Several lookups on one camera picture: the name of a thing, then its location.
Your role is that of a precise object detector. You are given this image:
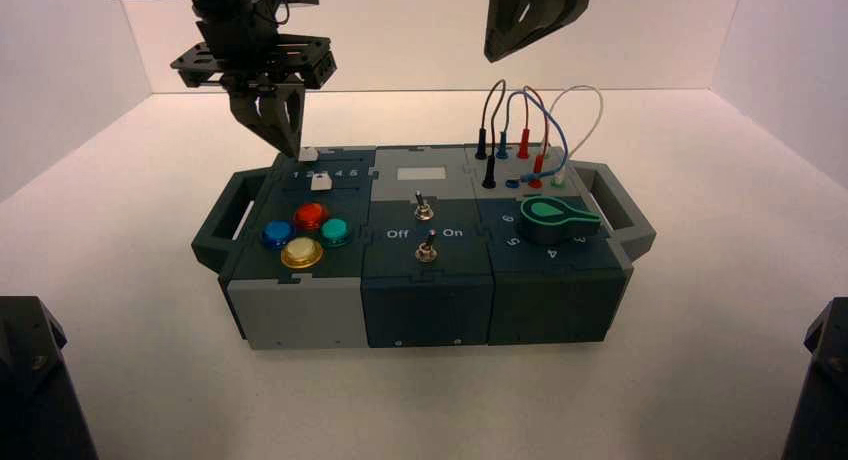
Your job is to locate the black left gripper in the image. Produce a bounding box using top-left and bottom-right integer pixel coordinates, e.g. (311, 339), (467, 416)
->
(170, 0), (338, 159)

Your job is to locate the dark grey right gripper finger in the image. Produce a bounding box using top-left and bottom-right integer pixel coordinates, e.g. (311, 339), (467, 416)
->
(483, 0), (552, 65)
(529, 0), (593, 40)

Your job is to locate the red round push button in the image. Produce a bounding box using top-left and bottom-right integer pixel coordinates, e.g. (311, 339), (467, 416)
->
(293, 203), (331, 232)

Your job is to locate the blue round push button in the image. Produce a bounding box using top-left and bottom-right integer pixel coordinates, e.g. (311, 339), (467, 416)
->
(259, 219), (298, 252)

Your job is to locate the teal round push button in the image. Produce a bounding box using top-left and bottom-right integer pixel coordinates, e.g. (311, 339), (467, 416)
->
(315, 219), (355, 250)

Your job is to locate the yellow round push button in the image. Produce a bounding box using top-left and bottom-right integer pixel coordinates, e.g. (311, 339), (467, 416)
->
(280, 237), (325, 271)

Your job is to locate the white rectangular display window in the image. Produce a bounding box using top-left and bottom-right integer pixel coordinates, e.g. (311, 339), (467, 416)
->
(396, 166), (447, 183)

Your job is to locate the green rotary selector knob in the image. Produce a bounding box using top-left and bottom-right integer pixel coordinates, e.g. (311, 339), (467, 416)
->
(516, 197), (603, 247)

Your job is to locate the dark green grey control box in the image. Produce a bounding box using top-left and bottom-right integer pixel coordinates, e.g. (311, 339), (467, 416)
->
(190, 144), (657, 351)

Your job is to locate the red jumper cable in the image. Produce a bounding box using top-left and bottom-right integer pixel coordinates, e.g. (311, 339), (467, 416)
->
(516, 85), (551, 191)

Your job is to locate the blue jumper cable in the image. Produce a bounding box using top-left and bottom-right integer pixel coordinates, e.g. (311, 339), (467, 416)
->
(496, 89), (552, 191)

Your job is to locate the dark green box handle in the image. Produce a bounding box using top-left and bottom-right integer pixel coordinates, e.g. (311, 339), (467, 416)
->
(190, 167), (274, 273)

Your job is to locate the black jumper wire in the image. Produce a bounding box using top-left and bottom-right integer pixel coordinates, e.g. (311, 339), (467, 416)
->
(474, 79), (508, 191)

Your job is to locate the white jumper cable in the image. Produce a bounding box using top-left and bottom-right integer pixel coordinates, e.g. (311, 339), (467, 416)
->
(544, 85), (605, 189)

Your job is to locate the grey box handle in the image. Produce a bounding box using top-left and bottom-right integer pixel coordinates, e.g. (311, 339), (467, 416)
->
(570, 160), (657, 264)

